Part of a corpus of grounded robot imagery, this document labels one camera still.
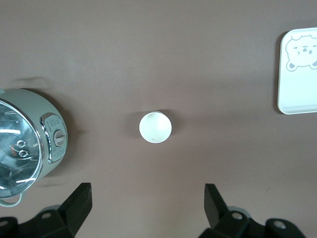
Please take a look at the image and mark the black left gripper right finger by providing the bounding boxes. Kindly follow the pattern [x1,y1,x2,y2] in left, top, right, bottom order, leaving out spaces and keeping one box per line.
[200,183,251,238]

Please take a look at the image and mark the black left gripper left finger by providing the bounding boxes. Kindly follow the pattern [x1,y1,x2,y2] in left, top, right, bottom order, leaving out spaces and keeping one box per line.
[18,182,94,238]

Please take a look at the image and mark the white plastic cup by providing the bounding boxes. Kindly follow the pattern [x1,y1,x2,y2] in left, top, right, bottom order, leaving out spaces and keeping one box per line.
[138,111,173,144]

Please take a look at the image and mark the cream tray with bear print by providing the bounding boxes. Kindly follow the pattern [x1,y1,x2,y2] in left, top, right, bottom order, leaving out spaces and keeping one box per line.
[276,26,317,115]

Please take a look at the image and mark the green electric cooking pot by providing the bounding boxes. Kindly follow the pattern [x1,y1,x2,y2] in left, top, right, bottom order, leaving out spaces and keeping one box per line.
[0,88,69,208]

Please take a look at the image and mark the brown table cover mat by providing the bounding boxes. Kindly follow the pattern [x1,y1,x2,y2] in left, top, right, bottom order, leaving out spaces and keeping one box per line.
[0,0,317,238]

